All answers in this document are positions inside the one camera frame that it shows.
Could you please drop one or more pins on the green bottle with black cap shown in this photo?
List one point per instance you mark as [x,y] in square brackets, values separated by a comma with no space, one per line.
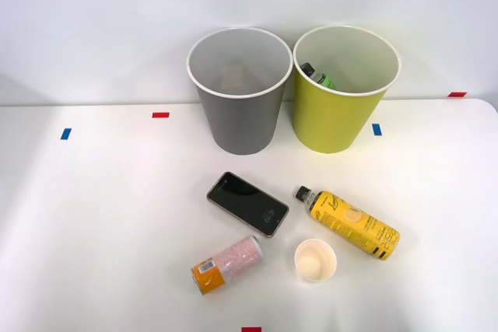
[321,77]

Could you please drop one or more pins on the yellow bottle with black cap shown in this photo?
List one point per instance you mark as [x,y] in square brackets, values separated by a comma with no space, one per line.
[354,223]

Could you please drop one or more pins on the grey plastic waste bin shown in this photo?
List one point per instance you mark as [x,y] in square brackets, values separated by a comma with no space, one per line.
[241,122]

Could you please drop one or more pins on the black smartphone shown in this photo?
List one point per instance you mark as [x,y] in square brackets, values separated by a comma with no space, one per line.
[247,203]

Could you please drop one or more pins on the yellow-green plastic waste bin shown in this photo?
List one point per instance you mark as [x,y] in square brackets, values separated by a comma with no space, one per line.
[330,122]

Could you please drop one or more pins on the pink and orange drink can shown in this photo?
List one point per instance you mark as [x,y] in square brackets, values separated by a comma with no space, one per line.
[229,264]

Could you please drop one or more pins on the small white paper cup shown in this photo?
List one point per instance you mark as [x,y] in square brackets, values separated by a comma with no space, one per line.
[315,262]

